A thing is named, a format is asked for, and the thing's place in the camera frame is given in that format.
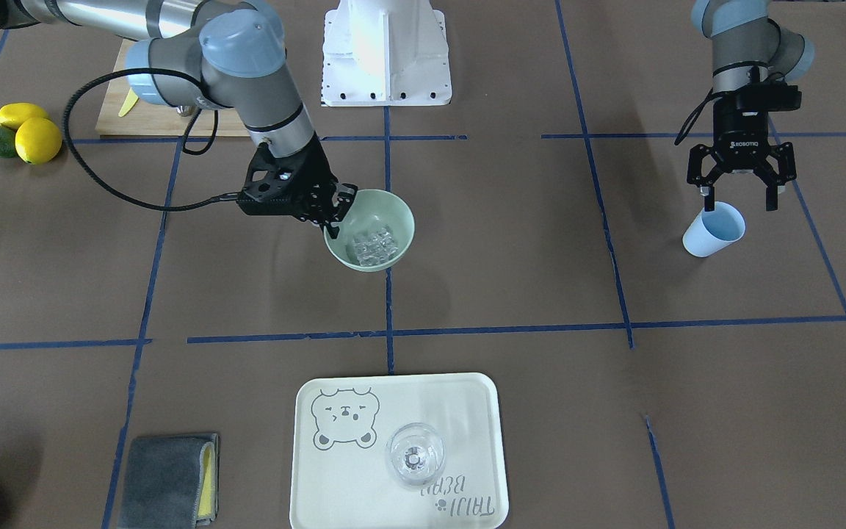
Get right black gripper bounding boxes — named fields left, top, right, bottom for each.
left=237, top=135, right=359, bottom=240

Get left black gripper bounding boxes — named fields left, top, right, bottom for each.
left=687, top=82, right=802, bottom=213

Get green bowl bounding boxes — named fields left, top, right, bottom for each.
left=323, top=190, right=416, bottom=273

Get light blue plastic cup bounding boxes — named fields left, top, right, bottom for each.
left=681, top=202, right=746, bottom=258

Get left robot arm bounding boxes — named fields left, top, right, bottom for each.
left=677, top=1, right=815, bottom=213

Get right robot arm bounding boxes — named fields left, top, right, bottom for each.
left=0, top=1, right=357, bottom=238

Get ice cubes in bowl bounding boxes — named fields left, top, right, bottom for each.
left=348, top=225, right=400, bottom=267

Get wooden cutting board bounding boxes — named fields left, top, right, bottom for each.
left=95, top=40, right=249, bottom=138

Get yellow plastic knife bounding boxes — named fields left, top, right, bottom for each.
left=117, top=88, right=139, bottom=118

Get cream bear tray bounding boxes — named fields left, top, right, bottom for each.
left=289, top=373, right=510, bottom=528

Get clear wine glass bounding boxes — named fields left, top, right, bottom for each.
left=386, top=422, right=447, bottom=488

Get whole yellow lemon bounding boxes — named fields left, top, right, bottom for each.
left=15, top=118, right=63, bottom=165

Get grey folded cloth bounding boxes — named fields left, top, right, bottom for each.
left=117, top=432, right=220, bottom=528

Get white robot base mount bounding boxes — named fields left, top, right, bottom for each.
left=320, top=1, right=453, bottom=107

